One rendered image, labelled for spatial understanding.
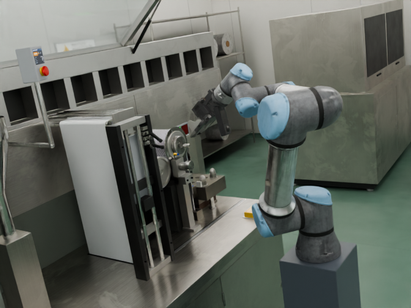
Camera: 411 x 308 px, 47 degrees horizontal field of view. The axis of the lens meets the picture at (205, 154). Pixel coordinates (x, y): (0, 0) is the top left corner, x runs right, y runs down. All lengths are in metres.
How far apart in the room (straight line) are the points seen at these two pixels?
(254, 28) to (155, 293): 5.49
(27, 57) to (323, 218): 1.03
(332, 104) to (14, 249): 1.00
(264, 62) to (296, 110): 5.50
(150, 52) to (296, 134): 1.22
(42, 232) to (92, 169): 0.33
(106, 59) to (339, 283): 1.29
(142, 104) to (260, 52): 4.61
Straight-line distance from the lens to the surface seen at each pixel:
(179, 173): 1.89
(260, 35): 6.72
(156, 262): 1.72
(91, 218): 1.86
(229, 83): 1.69
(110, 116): 1.65
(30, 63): 1.48
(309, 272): 1.63
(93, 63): 2.07
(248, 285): 1.98
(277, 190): 1.43
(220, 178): 2.13
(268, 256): 2.10
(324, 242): 1.63
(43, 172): 1.89
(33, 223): 1.89
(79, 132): 1.74
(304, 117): 1.25
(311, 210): 1.57
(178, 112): 2.47
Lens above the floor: 1.70
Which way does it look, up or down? 15 degrees down
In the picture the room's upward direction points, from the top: 9 degrees counter-clockwise
